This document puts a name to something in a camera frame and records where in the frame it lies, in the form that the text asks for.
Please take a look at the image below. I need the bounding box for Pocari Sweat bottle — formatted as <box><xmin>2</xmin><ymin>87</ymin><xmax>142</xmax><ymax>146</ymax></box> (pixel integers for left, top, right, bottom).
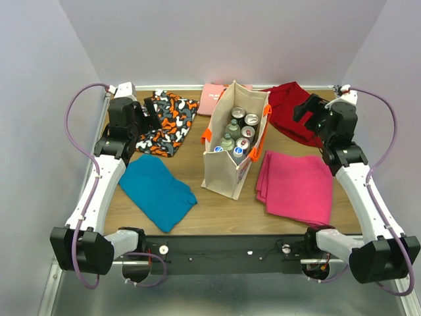
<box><xmin>232</xmin><ymin>146</ymin><xmax>245</xmax><ymax>165</ymax></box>
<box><xmin>214</xmin><ymin>145</ymin><xmax>224</xmax><ymax>152</ymax></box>

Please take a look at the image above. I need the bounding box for beige canvas tote bag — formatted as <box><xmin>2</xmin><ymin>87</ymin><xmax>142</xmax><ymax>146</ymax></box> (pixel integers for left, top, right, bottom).
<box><xmin>201</xmin><ymin>82</ymin><xmax>272</xmax><ymax>200</ymax></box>

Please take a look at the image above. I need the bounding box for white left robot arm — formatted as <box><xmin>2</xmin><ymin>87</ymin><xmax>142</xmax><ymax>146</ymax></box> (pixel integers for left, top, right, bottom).
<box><xmin>50</xmin><ymin>97</ymin><xmax>146</xmax><ymax>276</ymax></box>

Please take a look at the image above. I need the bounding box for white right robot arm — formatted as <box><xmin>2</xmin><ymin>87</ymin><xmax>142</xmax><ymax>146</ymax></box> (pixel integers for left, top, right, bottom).
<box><xmin>293</xmin><ymin>90</ymin><xmax>420</xmax><ymax>288</ymax></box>

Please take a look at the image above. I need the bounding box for dark red cloth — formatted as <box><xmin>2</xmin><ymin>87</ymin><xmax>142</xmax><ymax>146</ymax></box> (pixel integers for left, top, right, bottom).
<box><xmin>263</xmin><ymin>82</ymin><xmax>322</xmax><ymax>148</ymax></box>

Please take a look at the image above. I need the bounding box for orange camouflage cloth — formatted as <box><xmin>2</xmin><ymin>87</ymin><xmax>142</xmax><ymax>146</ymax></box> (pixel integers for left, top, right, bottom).
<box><xmin>136</xmin><ymin>89</ymin><xmax>200</xmax><ymax>157</ymax></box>

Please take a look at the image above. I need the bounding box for red bull can middle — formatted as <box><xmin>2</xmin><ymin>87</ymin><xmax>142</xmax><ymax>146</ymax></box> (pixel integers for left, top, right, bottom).
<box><xmin>241</xmin><ymin>126</ymin><xmax>256</xmax><ymax>143</ymax></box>

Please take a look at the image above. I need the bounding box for red bull can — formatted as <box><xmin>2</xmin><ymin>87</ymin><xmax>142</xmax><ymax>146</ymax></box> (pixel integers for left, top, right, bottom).
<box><xmin>241</xmin><ymin>126</ymin><xmax>256</xmax><ymax>143</ymax></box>
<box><xmin>236</xmin><ymin>137</ymin><xmax>251</xmax><ymax>154</ymax></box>

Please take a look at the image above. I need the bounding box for light pink printed cloth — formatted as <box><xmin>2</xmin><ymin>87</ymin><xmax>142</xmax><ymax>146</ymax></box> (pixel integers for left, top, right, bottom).
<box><xmin>196</xmin><ymin>82</ymin><xmax>253</xmax><ymax>117</ymax></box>

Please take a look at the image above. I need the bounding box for red bull can front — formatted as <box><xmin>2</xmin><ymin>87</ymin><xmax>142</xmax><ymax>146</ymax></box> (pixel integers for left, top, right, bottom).
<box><xmin>236</xmin><ymin>137</ymin><xmax>251</xmax><ymax>154</ymax></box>

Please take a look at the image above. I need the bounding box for magenta folded cloth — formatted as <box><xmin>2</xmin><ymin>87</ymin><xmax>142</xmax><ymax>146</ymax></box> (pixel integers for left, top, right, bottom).
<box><xmin>256</xmin><ymin>150</ymin><xmax>333</xmax><ymax>227</ymax></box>

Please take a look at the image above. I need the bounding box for green glass bottle front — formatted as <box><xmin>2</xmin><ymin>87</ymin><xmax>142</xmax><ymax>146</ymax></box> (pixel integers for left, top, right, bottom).
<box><xmin>220</xmin><ymin>133</ymin><xmax>235</xmax><ymax>151</ymax></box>

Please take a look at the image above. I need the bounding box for teal folded cloth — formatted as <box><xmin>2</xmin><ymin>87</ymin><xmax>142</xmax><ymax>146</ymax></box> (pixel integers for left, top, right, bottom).
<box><xmin>119</xmin><ymin>154</ymin><xmax>197</xmax><ymax>233</ymax></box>

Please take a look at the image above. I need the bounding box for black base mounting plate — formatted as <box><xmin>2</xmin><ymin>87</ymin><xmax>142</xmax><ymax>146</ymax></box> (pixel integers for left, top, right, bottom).
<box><xmin>111</xmin><ymin>234</ymin><xmax>349</xmax><ymax>276</ymax></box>

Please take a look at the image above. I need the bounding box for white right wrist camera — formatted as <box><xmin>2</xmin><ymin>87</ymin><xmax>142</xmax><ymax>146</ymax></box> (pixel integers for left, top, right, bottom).
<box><xmin>334</xmin><ymin>84</ymin><xmax>358</xmax><ymax>106</ymax></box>

